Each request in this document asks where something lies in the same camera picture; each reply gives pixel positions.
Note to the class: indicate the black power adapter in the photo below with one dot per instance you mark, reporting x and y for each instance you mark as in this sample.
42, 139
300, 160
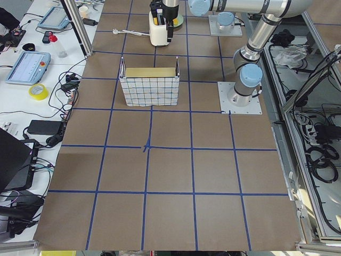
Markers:
42, 127

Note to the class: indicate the aluminium frame post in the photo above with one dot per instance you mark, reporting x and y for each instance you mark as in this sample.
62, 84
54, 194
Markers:
75, 19

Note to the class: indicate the yellow tape roll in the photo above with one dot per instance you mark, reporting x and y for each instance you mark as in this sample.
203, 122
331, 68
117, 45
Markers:
38, 92

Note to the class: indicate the white paper cup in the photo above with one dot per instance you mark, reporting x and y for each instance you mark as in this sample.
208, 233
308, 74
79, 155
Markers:
84, 12

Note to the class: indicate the red capped squeeze bottle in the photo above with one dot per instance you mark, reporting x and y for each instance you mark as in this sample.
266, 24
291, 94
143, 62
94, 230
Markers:
60, 50

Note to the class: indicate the light green plate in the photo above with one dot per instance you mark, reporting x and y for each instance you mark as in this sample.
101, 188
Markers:
179, 22

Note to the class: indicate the wire basket with wooden shelf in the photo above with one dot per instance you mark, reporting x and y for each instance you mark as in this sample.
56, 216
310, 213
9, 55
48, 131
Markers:
144, 86

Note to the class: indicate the blue teach pendant near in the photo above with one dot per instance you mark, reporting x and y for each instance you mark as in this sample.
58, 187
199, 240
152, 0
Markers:
29, 68

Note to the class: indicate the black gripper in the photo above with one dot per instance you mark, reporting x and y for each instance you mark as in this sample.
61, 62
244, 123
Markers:
170, 13

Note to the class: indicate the blue teach pendant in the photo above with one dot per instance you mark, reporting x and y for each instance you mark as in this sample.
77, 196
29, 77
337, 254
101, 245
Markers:
55, 19
29, 68

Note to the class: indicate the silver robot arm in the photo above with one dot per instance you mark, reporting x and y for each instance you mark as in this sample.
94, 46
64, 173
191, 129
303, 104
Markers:
245, 60
197, 8

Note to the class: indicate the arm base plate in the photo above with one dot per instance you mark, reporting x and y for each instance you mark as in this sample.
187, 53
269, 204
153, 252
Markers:
233, 103
226, 24

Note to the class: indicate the black laptop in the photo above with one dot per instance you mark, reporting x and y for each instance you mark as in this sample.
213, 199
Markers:
18, 158

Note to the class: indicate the blue teach pendant far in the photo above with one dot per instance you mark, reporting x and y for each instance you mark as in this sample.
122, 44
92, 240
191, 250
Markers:
55, 19

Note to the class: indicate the white toaster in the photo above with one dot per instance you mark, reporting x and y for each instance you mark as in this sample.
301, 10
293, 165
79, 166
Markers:
158, 33

